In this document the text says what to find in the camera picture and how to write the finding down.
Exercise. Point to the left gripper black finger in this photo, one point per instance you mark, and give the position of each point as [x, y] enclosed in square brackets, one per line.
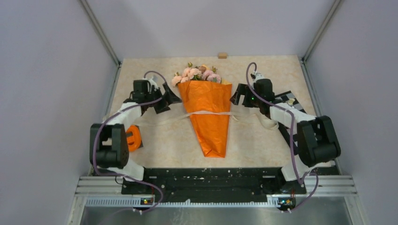
[161, 106]
[169, 96]

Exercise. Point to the orange yellow wrapping paper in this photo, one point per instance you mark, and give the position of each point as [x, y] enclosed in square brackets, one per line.
[211, 130]

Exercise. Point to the white chess knight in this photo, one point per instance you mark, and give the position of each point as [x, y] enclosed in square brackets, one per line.
[291, 101]

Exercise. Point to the aluminium frame rail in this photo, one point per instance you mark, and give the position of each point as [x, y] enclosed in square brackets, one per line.
[324, 200]

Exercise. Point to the pink cream rose stem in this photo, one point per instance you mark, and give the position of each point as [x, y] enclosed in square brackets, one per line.
[203, 68]

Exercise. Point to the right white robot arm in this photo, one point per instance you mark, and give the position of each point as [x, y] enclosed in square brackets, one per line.
[313, 139]

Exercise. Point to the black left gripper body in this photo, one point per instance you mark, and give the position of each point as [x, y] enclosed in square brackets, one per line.
[155, 93]

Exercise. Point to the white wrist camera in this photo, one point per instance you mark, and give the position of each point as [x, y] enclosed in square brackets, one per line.
[153, 86]
[256, 76]

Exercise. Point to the orange tape measure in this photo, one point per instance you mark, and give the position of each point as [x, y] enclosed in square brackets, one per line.
[134, 138]

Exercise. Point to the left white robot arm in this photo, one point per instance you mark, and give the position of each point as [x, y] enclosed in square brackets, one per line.
[109, 147]

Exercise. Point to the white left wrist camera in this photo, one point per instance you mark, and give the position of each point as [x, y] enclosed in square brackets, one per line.
[153, 86]

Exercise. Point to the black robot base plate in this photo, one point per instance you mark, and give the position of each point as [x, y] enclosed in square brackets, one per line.
[213, 185]

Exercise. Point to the pink brown rose stem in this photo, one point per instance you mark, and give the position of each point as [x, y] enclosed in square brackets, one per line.
[191, 73]

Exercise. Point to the small wooden block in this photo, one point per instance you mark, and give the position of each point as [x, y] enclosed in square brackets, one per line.
[222, 55]

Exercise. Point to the black silver chessboard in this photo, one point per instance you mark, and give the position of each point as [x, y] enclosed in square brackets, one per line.
[284, 118]

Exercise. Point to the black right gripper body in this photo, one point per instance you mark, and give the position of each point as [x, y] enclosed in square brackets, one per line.
[256, 101]

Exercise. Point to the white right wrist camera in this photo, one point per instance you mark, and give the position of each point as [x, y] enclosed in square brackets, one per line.
[256, 76]

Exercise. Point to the cream printed ribbon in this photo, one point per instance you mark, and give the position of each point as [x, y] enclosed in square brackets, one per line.
[266, 122]

